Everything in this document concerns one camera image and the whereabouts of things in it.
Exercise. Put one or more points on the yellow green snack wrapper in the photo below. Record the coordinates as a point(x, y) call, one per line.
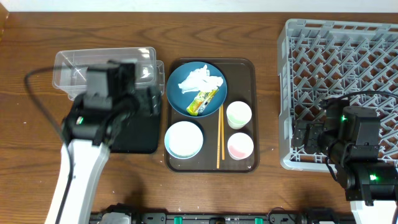
point(200, 102)

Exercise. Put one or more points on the light blue rice bowl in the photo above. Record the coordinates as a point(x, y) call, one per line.
point(183, 140)

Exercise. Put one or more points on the white tissue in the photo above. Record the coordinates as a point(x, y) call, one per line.
point(200, 80)

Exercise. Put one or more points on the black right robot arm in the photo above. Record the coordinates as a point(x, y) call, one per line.
point(349, 137)

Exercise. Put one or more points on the black plastic tray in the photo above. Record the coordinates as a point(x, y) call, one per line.
point(136, 127)

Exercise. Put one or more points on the white cup pink inside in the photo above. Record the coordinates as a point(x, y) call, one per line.
point(240, 146)

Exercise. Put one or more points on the blue plate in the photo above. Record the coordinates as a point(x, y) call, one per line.
point(180, 101)

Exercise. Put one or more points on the white cup green inside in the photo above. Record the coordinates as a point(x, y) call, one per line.
point(238, 114)

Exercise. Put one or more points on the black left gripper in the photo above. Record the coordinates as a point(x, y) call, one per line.
point(146, 99)

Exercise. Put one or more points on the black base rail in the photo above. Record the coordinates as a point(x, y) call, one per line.
point(121, 213)

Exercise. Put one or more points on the grey dishwasher rack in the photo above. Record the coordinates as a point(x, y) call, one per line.
point(319, 59)

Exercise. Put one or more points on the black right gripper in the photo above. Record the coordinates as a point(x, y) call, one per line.
point(313, 126)

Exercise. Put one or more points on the clear plastic bin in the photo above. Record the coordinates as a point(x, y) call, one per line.
point(71, 77)

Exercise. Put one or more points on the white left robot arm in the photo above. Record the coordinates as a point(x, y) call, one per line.
point(114, 115)

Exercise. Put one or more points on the right wooden chopstick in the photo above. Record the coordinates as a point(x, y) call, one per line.
point(222, 133)

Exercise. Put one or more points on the left wooden chopstick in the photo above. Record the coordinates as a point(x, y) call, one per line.
point(218, 139)

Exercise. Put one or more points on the dark brown serving tray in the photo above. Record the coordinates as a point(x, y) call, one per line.
point(240, 76)

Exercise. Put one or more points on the wooden chopstick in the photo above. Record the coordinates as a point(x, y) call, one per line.
point(218, 139)
point(222, 133)

